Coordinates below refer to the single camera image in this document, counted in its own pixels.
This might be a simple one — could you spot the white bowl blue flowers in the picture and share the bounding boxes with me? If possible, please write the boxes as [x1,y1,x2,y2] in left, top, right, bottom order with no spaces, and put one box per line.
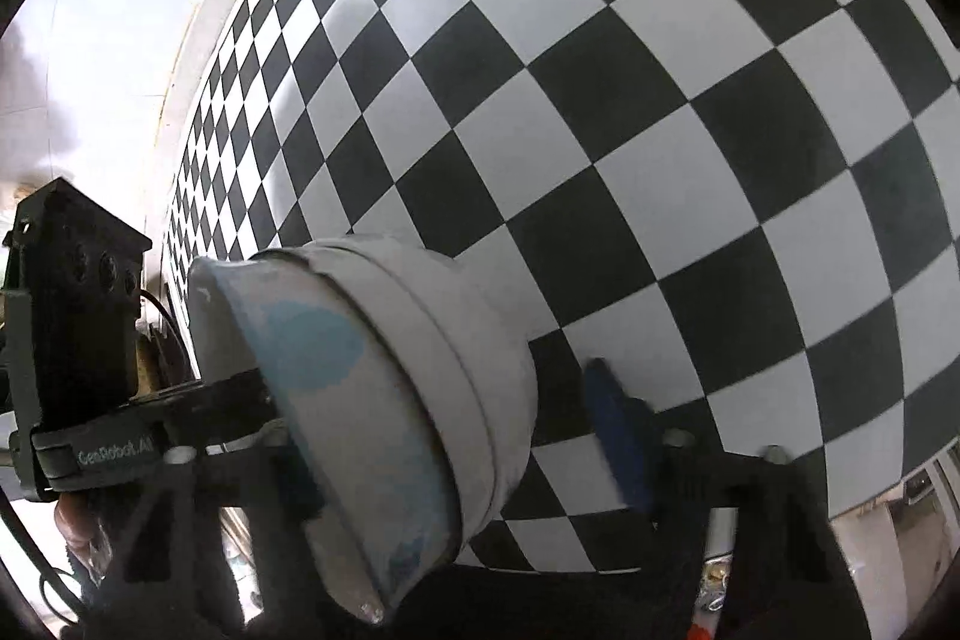
[187,253,462,626]

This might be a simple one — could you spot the black white checkered cloth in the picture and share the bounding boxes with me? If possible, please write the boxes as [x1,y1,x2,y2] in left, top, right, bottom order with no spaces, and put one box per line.
[163,0,958,572]

